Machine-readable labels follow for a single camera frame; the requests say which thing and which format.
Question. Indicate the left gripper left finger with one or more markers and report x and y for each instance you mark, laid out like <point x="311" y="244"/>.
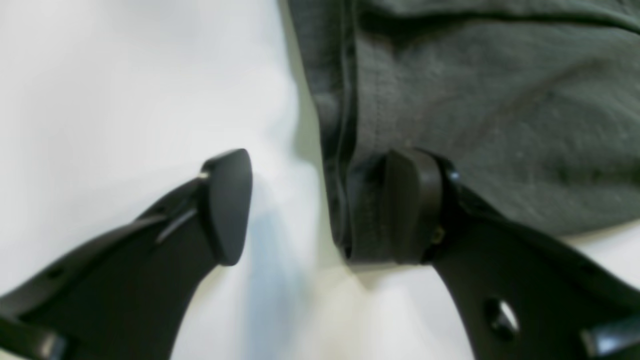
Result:
<point x="123" y="295"/>

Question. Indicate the dark grey T-shirt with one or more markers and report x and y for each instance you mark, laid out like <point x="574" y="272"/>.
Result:
<point x="536" y="103"/>

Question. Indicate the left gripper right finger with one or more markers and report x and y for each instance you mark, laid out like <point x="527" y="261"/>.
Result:
<point x="521" y="294"/>

